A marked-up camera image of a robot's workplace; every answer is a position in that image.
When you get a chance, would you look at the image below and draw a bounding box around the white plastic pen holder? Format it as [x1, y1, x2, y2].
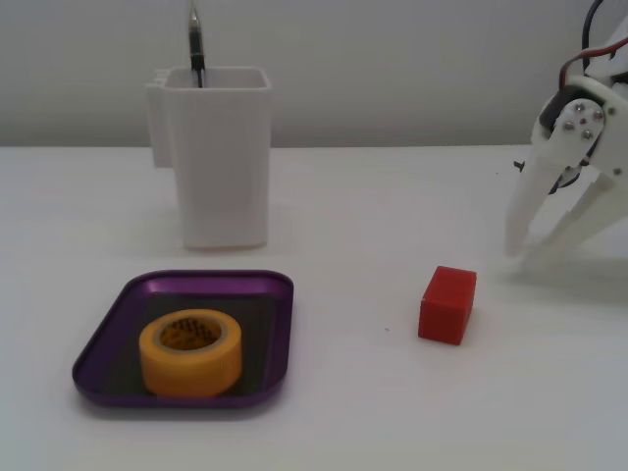
[144, 67, 273, 253]

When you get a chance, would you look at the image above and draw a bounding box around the red cube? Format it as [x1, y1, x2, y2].
[417, 265, 479, 346]

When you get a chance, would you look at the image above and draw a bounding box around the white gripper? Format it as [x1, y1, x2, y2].
[504, 68, 628, 271]

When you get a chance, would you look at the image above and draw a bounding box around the purple metal tray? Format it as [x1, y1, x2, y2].
[72, 269, 295, 409]

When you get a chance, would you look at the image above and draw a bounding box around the black cable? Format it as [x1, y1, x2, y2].
[581, 0, 603, 63]

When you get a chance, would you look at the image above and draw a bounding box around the yellow masking tape roll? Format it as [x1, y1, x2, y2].
[138, 308, 244, 398]

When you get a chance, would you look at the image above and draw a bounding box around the black pen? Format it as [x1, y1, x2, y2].
[187, 0, 208, 90]

